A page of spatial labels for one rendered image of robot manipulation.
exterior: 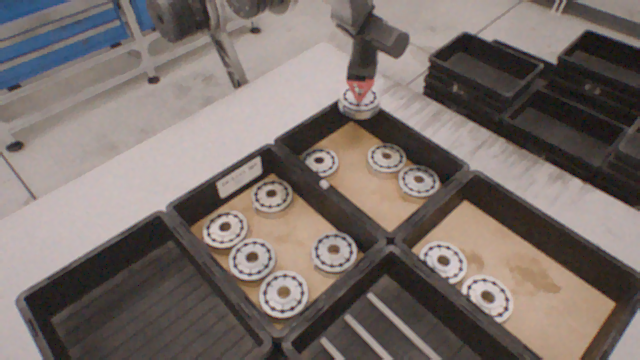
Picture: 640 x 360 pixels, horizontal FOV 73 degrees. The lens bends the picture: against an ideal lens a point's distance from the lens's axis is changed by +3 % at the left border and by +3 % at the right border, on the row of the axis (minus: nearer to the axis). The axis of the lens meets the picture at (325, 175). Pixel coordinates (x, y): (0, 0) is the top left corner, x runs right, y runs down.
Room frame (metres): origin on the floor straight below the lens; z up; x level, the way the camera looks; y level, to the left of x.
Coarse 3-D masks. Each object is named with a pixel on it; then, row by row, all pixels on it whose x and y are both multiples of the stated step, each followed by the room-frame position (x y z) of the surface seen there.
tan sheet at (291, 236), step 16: (272, 176) 0.72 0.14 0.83; (224, 208) 0.61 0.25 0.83; (240, 208) 0.61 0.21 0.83; (304, 208) 0.61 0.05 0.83; (256, 224) 0.57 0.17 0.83; (272, 224) 0.57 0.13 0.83; (288, 224) 0.57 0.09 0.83; (304, 224) 0.57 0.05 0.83; (320, 224) 0.57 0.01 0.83; (272, 240) 0.52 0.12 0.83; (288, 240) 0.52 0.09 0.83; (304, 240) 0.52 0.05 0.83; (224, 256) 0.48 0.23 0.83; (288, 256) 0.48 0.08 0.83; (304, 256) 0.48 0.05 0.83; (304, 272) 0.44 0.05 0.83; (256, 288) 0.40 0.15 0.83; (320, 288) 0.40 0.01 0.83; (256, 304) 0.37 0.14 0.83
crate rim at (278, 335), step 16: (272, 144) 0.74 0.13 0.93; (240, 160) 0.68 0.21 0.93; (288, 160) 0.69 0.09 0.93; (304, 176) 0.64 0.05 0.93; (192, 192) 0.59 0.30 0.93; (176, 224) 0.50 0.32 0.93; (368, 224) 0.50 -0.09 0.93; (192, 240) 0.46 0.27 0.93; (384, 240) 0.46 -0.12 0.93; (208, 256) 0.42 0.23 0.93; (368, 256) 0.42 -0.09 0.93; (224, 272) 0.39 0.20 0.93; (352, 272) 0.39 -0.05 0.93; (240, 288) 0.36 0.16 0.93; (336, 288) 0.36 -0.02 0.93; (272, 336) 0.27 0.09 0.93
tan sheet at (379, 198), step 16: (352, 128) 0.90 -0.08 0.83; (320, 144) 0.84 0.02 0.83; (336, 144) 0.84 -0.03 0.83; (352, 144) 0.84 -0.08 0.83; (368, 144) 0.84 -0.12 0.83; (352, 160) 0.78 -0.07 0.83; (336, 176) 0.72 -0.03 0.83; (352, 176) 0.72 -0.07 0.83; (368, 176) 0.72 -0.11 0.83; (352, 192) 0.67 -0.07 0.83; (368, 192) 0.67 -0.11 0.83; (384, 192) 0.67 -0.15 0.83; (368, 208) 0.62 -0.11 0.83; (384, 208) 0.62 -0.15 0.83; (400, 208) 0.62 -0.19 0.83; (416, 208) 0.62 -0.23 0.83; (384, 224) 0.57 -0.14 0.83
